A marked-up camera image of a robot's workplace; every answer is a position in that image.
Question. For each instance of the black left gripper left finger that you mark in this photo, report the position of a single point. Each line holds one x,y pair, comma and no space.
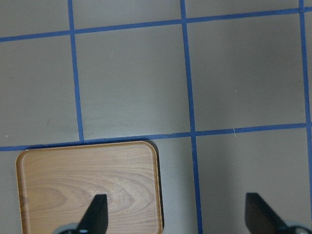
95,219

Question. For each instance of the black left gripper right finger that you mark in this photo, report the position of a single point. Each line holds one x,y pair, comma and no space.
260,218

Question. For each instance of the wooden tray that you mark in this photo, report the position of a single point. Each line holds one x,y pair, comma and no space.
56,186

